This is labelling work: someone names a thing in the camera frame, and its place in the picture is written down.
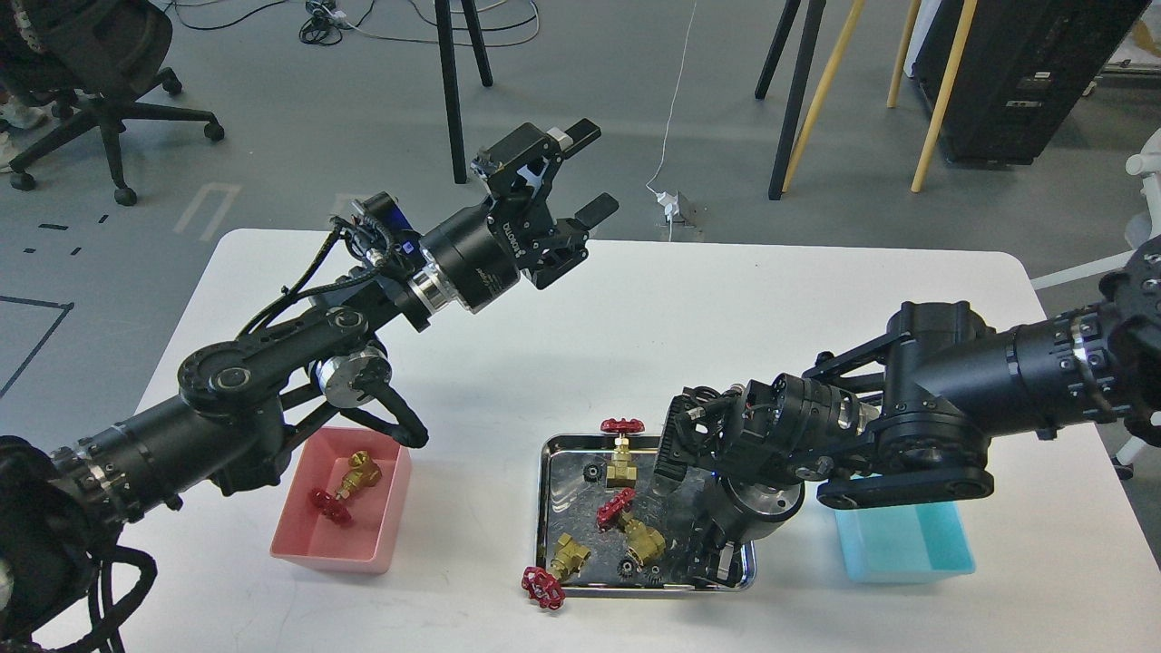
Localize wooden pole left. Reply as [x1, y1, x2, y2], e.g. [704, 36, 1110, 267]
[781, 0, 865, 193]

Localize brass valve tray centre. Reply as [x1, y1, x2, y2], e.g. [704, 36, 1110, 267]
[594, 487, 668, 566]

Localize pink plastic box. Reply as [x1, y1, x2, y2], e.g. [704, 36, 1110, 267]
[269, 426, 411, 574]

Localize black office chair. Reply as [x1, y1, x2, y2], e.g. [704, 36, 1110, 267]
[3, 1, 224, 206]

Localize black cabinet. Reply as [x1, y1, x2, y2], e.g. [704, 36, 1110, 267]
[940, 1, 1149, 165]

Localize brass valve at tray top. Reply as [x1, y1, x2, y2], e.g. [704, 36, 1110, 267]
[600, 418, 644, 488]

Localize black stand leg right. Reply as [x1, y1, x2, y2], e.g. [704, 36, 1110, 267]
[753, 1, 825, 201]

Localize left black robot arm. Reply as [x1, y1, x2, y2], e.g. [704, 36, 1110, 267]
[3, 119, 618, 652]

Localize small black gear bottom left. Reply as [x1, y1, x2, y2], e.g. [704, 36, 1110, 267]
[615, 557, 639, 579]

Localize white power adapter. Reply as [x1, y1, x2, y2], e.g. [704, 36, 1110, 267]
[655, 191, 697, 228]

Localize brass valve tray bottom left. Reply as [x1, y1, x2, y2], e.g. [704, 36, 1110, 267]
[520, 533, 592, 610]

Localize brass valve red handle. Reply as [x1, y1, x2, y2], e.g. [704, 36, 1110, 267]
[307, 450, 383, 528]

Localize white cable on floor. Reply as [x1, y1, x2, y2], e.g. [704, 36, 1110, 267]
[646, 0, 698, 241]

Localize wooden pole right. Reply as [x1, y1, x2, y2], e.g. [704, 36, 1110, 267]
[886, 1, 978, 193]

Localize wooden pole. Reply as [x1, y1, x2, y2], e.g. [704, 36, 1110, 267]
[886, 1, 978, 193]
[781, 0, 865, 193]

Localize blue plastic box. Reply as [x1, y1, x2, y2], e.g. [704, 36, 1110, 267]
[834, 502, 976, 584]

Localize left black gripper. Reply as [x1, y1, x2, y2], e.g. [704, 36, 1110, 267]
[417, 119, 620, 314]

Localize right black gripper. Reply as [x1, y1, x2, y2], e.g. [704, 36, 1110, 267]
[652, 385, 805, 581]

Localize shiny metal tray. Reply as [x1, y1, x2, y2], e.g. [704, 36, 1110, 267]
[535, 435, 757, 598]

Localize black cables on floor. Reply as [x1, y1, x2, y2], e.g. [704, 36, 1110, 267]
[150, 0, 541, 50]

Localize brass valve tray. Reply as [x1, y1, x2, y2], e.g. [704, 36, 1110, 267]
[520, 533, 592, 610]
[594, 487, 668, 566]

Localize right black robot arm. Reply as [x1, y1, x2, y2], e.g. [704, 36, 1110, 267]
[649, 239, 1160, 587]

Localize black stand legs left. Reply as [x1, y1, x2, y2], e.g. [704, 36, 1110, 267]
[434, 1, 493, 182]

